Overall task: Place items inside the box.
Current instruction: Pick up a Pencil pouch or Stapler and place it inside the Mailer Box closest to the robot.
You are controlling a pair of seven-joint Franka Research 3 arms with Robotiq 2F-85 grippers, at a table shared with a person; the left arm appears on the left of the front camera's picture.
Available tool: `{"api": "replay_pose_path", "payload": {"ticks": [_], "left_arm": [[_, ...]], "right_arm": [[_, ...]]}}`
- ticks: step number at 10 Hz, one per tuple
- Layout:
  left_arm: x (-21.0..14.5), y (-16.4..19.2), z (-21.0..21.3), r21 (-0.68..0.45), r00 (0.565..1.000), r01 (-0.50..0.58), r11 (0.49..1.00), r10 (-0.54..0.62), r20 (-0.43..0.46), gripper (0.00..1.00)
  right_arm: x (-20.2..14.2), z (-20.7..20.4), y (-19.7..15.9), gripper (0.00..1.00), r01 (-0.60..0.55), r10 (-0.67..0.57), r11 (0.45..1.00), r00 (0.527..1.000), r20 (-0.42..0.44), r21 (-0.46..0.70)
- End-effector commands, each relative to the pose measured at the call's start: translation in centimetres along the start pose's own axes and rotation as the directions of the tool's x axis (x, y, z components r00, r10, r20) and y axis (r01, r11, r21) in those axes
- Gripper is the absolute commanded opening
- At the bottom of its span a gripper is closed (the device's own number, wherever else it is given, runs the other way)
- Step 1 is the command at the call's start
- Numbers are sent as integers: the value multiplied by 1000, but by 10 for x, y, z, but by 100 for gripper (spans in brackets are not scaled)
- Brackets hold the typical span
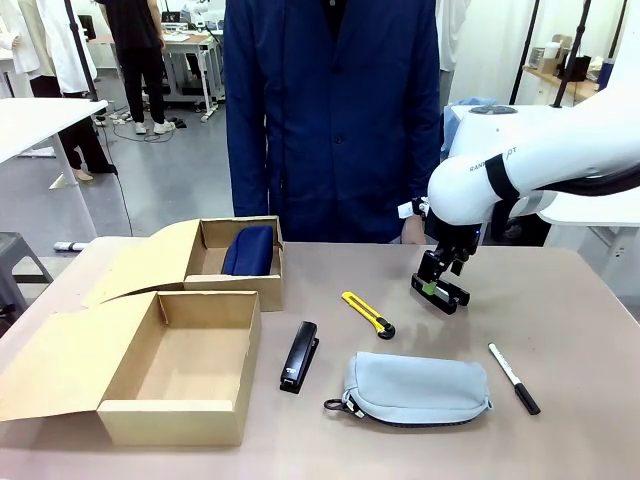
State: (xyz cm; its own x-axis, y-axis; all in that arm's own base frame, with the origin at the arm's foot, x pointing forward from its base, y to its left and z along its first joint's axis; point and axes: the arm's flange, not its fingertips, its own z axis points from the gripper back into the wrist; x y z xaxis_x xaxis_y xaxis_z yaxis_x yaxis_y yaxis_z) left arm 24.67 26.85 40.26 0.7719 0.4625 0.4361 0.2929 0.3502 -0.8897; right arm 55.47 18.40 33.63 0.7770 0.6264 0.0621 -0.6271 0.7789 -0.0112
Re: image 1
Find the black stapler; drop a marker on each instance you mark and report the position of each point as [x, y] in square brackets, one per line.
[300, 357]

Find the person in white coat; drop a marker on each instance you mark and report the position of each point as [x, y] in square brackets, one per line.
[65, 55]

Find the white wrist tag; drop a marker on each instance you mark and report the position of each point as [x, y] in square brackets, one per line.
[406, 210]

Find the white marker black cap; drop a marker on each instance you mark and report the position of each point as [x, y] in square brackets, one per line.
[512, 377]

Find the white tube on floor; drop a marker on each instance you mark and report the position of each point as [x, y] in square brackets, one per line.
[72, 246]

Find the thin black stand pole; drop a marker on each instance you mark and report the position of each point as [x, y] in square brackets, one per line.
[525, 50]

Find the light grey fabric pouch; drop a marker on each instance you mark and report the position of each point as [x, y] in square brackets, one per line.
[415, 387]

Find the person's left hand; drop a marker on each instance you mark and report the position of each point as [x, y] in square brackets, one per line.
[413, 232]

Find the empty open cardboard box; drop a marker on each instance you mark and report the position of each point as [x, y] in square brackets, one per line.
[190, 370]

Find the white paper cup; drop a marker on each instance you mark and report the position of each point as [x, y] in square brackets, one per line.
[551, 51]

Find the dark blue fabric pouch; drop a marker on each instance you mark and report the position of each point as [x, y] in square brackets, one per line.
[247, 252]

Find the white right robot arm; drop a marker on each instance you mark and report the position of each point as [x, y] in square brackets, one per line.
[525, 150]

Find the person in blue jacket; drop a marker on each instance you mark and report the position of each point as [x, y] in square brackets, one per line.
[330, 125]

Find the white side table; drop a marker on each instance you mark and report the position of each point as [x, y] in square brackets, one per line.
[35, 125]

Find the grey metal stool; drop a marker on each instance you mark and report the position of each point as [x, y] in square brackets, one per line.
[12, 265]

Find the dark blue bottle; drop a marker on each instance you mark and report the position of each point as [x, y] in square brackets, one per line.
[606, 75]

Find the hanging white garment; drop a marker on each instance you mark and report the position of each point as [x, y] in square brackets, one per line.
[450, 35]

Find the light blue cloth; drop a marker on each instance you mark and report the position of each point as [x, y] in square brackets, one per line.
[450, 125]

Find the person in black clothes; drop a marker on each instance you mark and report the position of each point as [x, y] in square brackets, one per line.
[140, 60]

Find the thick black stand pole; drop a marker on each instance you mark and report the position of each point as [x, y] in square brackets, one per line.
[572, 50]

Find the background desk white legs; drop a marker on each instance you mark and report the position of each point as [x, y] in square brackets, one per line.
[192, 55]

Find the black box on shelf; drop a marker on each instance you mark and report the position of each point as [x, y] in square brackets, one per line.
[580, 68]

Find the yellow utility knife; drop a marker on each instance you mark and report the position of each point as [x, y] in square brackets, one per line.
[367, 315]

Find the white table with rounded corner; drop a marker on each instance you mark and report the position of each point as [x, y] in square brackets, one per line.
[600, 210]

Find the black tripod pole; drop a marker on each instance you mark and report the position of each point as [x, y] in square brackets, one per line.
[82, 50]

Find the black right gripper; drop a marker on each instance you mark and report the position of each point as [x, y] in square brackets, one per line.
[452, 240]

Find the small brown cardboard carton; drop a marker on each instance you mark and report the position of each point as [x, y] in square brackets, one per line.
[555, 62]

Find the cardboard box with blue pouch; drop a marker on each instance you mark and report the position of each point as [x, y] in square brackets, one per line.
[235, 292]

